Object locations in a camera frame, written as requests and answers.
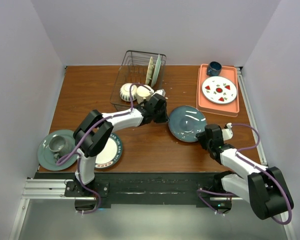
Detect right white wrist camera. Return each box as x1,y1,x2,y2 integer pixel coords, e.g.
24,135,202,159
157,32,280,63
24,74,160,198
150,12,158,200
222,122,234,141

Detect yellow green ribbed plate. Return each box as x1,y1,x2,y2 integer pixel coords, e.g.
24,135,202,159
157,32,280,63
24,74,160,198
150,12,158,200
145,56,154,85

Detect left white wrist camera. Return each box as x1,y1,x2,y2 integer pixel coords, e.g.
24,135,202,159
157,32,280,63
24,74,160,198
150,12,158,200
153,89,166,98

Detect dark blue plate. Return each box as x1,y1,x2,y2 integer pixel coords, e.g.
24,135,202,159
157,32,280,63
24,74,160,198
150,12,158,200
168,105,207,143

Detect grey green plate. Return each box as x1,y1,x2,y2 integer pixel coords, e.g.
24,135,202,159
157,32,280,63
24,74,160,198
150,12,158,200
37,129,77,172

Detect mint green flower plate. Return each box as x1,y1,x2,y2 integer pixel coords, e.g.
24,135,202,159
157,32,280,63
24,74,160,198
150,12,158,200
150,54,162,87

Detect cream ceramic mug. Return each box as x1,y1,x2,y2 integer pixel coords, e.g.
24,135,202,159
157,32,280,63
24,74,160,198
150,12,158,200
136,85,155,104

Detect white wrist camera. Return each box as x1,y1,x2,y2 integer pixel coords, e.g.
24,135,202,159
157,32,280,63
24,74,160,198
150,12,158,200
153,89,166,98
222,122,234,141

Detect grey ceramic cup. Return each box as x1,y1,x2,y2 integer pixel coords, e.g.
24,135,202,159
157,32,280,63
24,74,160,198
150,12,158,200
48,135,74,161

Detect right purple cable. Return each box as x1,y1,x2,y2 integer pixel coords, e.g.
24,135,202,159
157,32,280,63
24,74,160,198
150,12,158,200
231,122,293,225

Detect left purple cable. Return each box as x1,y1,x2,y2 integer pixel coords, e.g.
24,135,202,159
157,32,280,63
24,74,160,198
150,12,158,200
55,82,156,167

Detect white plate green lettered rim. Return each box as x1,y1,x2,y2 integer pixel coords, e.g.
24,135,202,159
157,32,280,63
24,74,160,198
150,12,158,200
95,133,123,170

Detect dark blue mug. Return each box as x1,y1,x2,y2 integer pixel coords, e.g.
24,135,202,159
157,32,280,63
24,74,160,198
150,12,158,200
206,61,222,77

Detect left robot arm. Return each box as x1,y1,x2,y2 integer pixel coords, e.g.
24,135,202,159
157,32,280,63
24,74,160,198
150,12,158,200
73,93,169,196

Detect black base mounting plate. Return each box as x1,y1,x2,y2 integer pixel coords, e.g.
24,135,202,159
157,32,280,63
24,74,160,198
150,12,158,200
64,171,243,216

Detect purple cable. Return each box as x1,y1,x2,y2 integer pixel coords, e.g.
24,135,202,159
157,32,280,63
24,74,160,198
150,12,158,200
231,122,293,225
55,82,156,167

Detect black wire dish rack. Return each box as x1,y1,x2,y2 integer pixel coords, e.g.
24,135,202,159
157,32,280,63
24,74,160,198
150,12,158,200
110,50,167,111

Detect watermelon pattern plate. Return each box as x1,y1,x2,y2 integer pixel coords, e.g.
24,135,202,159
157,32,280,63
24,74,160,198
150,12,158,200
201,76,238,105

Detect aluminium frame rail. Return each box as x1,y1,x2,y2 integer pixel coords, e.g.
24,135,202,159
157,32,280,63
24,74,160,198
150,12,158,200
9,178,94,240

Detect salmon pink tray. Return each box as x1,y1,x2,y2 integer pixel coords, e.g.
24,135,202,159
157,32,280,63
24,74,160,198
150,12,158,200
196,64,240,117

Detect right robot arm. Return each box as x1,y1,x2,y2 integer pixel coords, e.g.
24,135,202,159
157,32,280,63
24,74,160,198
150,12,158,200
195,123,294,225

